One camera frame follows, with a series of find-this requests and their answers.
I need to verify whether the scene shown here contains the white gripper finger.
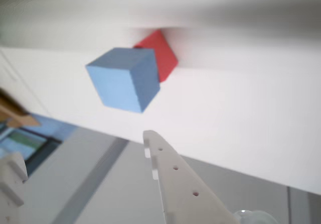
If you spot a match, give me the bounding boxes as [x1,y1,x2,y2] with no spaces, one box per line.
[0,151,29,224]
[142,130,239,224]

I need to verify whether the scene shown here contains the blue foam cube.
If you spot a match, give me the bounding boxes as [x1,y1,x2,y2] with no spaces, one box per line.
[85,47,161,114]

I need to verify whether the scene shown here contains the red foam cube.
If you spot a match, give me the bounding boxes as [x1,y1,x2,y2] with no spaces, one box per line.
[132,29,179,83]

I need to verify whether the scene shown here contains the brown cardboard box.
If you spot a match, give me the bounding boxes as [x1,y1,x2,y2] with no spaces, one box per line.
[0,88,30,122]
[7,115,41,128]

